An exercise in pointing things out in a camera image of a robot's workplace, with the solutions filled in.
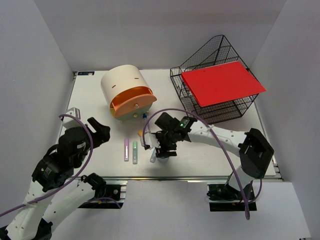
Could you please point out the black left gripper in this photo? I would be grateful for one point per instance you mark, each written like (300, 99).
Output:
(102, 135)

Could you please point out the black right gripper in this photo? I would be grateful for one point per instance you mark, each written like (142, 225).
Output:
(162, 152)

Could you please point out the round blue slime jar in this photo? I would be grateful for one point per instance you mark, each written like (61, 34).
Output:
(163, 160)

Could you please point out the orange highlighter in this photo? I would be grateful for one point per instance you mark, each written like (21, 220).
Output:
(142, 134)

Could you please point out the round cream drawer organizer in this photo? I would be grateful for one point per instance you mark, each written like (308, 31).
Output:
(126, 92)

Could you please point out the red folder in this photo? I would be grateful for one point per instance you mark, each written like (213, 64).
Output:
(221, 83)

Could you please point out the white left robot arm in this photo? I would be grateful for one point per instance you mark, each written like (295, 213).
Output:
(73, 150)

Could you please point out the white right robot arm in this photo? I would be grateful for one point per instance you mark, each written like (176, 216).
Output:
(252, 147)

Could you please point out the clear blue-capped spray bottle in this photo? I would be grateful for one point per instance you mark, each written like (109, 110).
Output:
(146, 126)

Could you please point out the blue highlighter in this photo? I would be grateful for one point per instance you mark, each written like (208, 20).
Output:
(153, 157)

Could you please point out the purple highlighter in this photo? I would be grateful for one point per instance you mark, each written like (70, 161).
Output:
(126, 149)

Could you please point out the green highlighter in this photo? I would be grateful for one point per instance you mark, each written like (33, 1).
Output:
(134, 152)

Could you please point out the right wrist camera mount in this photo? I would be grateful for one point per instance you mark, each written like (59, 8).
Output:
(151, 141)

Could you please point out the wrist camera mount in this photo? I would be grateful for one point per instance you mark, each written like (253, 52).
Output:
(151, 141)
(72, 119)

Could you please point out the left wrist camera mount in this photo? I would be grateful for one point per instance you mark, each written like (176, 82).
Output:
(72, 119)

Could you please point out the aluminium table edge rail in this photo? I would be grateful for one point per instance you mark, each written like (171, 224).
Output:
(276, 178)

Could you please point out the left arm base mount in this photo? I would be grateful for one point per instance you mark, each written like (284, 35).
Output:
(116, 190)

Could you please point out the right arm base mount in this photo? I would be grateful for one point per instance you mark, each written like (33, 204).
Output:
(224, 199)

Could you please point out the black wire mesh rack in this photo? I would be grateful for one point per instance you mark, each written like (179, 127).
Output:
(217, 50)

